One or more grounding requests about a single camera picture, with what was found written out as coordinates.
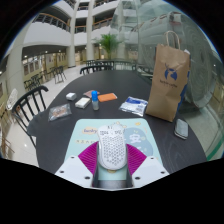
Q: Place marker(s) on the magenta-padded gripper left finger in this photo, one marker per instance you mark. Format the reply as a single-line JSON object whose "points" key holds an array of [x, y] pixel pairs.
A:
{"points": [[71, 168]]}

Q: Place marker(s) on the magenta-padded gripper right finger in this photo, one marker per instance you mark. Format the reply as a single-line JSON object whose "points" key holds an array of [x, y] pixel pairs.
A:
{"points": [[151, 168]]}

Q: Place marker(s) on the white perforated computer mouse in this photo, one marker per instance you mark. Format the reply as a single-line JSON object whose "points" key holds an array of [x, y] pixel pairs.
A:
{"points": [[112, 150]]}

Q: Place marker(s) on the light teal printed mouse pad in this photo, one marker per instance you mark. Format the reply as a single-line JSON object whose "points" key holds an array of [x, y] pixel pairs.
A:
{"points": [[138, 133]]}

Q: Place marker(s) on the clear snack bag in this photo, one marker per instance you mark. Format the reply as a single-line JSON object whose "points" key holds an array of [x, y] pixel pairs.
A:
{"points": [[60, 112]]}

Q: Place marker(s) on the white plastic packet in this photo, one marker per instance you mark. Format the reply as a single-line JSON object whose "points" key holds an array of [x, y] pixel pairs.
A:
{"points": [[133, 106]]}

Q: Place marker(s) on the small bottle with blue cap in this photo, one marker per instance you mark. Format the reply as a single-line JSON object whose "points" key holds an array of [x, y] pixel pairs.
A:
{"points": [[95, 101]]}

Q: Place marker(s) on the small white box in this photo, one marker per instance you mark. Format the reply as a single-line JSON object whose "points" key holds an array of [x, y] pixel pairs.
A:
{"points": [[71, 96]]}

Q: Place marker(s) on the brown flat card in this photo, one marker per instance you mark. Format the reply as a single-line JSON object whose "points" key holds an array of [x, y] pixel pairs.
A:
{"points": [[87, 93]]}

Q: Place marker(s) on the orange flat cloth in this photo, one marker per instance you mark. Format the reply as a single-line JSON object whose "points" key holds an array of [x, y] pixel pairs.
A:
{"points": [[107, 97]]}

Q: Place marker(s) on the brown and blue paper bag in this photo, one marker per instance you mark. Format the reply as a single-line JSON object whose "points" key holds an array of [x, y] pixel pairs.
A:
{"points": [[166, 90]]}

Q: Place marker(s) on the black slatted chair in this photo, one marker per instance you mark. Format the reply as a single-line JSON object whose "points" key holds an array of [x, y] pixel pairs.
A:
{"points": [[20, 100], [95, 68]]}

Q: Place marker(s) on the white lattice chair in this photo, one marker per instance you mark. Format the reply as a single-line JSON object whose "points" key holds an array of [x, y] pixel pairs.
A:
{"points": [[12, 99]]}

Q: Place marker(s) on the group of black chairs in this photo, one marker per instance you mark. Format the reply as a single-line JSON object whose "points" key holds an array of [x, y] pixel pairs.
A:
{"points": [[50, 75]]}

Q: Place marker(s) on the potted palm tree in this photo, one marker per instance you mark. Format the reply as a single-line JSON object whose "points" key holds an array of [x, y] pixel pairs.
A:
{"points": [[108, 43]]}

